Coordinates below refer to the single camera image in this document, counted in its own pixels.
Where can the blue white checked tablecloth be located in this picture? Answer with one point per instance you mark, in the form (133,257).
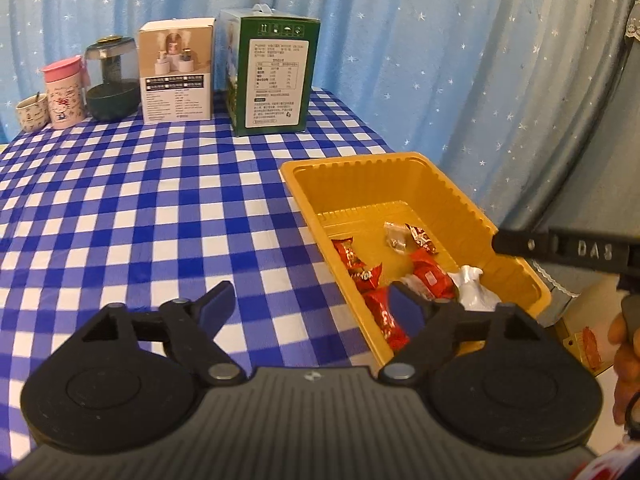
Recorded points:
(125,200)

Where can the person's right hand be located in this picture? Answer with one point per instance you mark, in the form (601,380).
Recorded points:
(627,375)

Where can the pink cartoon cat cup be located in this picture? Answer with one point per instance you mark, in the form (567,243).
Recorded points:
(65,95)

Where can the orange plastic tray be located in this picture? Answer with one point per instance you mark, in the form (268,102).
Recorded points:
(375,185)

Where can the red white printed clothing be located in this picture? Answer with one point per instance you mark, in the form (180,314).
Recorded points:
(610,467)

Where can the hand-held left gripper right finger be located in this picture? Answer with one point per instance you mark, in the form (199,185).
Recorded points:
(405,309)

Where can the orange red packet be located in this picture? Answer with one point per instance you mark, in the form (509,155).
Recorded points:
(592,349)

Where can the cardboard box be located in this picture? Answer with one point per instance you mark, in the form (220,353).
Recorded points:
(595,305)

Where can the white product box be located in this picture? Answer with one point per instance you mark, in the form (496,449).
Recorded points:
(175,80)

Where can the dark green glass jar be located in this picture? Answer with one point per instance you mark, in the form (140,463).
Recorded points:
(112,95)

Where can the small red gold-print candy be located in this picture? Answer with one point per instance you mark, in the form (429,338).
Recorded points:
(345,255)

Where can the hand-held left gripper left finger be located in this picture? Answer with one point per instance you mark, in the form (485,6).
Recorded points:
(215,306)

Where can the brown candy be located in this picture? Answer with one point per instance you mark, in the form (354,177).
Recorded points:
(396,237)

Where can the blue star-print curtain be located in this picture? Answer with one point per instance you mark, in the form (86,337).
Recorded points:
(425,60)

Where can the cream patterned mug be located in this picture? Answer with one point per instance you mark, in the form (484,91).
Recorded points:
(32,117)

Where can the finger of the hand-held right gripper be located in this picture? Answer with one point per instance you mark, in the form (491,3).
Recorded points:
(520,244)

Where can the silver green snack packet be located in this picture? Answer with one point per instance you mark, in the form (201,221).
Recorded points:
(472,290)

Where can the red white candy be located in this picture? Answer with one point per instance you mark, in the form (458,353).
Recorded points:
(421,238)

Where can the metal spoon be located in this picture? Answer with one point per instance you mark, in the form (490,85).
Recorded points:
(36,98)

